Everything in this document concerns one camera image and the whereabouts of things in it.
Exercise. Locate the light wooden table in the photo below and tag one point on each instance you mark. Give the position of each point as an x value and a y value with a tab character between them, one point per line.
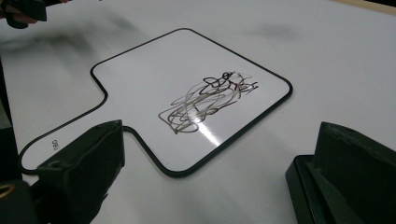
373	6

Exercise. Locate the white paddle whiteboard black rim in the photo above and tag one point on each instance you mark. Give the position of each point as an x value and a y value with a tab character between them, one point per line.
162	68

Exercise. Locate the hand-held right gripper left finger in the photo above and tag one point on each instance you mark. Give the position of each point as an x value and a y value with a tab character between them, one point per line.
81	168

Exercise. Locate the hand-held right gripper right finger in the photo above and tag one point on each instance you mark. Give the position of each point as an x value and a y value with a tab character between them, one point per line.
358	174

